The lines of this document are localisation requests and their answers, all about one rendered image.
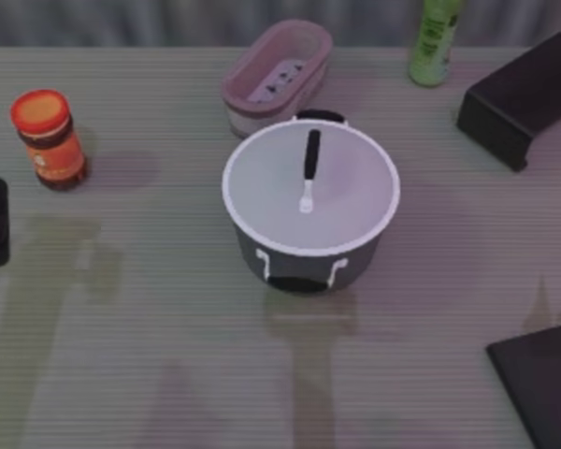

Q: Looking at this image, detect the black box stand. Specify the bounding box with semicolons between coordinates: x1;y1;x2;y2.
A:
455;31;561;173

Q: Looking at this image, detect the red-lidded sauce jar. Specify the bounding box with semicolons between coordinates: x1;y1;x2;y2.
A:
9;89;89;192

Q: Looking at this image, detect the green plastic bottle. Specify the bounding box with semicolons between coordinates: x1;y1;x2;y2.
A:
408;0;464;88

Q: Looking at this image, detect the black flat board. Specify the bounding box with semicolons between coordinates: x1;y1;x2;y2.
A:
485;320;561;449

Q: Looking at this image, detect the glass pot lid black handle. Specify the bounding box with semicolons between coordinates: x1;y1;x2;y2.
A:
221;118;402;258

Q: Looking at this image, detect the pink oval lunch box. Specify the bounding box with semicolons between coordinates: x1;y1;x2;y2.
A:
220;19;334;139

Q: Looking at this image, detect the grey pot with lid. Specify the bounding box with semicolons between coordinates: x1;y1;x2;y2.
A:
232;109;381;297

